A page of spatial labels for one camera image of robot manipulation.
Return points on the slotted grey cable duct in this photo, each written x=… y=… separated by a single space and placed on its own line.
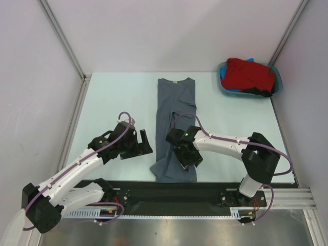
x=94 y=213

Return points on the left aluminium corner post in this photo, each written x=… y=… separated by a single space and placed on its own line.
x=58 y=31

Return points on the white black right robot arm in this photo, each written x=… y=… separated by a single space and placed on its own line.
x=259 y=157

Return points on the grey blue t shirt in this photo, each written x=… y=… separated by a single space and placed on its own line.
x=176 y=106

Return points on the aluminium front frame rail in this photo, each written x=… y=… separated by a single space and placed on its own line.
x=292 y=198

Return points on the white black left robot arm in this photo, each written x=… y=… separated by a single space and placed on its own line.
x=45 y=217

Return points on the black t shirt in basket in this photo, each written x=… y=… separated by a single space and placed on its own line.
x=277 y=87

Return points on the red t shirt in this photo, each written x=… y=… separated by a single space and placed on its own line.
x=241 y=75

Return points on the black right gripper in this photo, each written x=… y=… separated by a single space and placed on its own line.
x=184 y=162

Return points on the aluminium corner post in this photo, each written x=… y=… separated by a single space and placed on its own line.
x=289 y=30
x=58 y=31

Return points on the right aluminium corner post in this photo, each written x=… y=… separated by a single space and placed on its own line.
x=289 y=30

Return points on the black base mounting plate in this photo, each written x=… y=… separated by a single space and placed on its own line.
x=127 y=184

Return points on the blue plastic basket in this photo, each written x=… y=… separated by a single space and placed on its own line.
x=221 y=74

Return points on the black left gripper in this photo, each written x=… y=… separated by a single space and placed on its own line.
x=145 y=148

